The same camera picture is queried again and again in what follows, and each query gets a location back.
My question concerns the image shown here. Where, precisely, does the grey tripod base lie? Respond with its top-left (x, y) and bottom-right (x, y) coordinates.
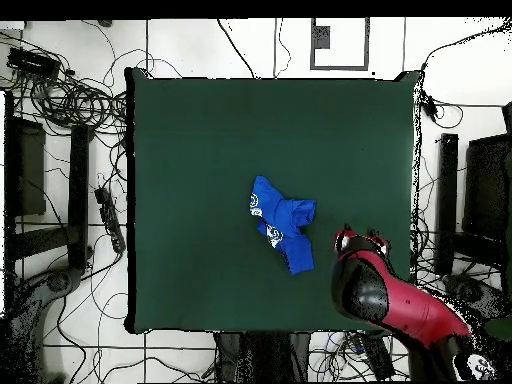
top-left (15, 265), bottom-right (84, 321)
top-left (442, 273), bottom-right (506, 319)

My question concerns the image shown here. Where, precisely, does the black stand beam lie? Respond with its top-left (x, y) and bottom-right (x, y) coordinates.
top-left (67, 125), bottom-right (91, 270)
top-left (434, 133), bottom-right (460, 276)

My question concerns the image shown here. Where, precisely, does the dark green table cloth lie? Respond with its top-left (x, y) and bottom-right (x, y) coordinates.
top-left (124, 67), bottom-right (422, 336)

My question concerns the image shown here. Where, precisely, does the black power strip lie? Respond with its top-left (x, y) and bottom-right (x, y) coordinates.
top-left (94, 187), bottom-right (128, 254)

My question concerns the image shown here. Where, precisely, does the black chair frame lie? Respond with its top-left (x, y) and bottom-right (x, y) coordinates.
top-left (462, 101), bottom-right (512, 273)
top-left (3, 90), bottom-right (70, 281)

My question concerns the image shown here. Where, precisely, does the thin grey cable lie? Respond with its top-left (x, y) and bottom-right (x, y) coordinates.
top-left (272, 17), bottom-right (293, 80)

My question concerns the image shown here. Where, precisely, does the black box device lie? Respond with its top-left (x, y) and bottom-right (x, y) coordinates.
top-left (6, 47), bottom-right (62, 80)

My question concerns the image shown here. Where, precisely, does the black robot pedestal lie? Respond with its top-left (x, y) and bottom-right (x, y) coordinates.
top-left (214, 331), bottom-right (312, 384)

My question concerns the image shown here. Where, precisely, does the black power adapter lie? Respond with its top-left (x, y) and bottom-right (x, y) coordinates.
top-left (422, 94), bottom-right (440, 122)

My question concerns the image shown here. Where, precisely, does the thick black cable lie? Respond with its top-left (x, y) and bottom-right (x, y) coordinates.
top-left (216, 18), bottom-right (258, 80)

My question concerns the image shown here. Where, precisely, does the blue shirt with white print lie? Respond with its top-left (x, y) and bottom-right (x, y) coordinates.
top-left (248, 174), bottom-right (318, 276)

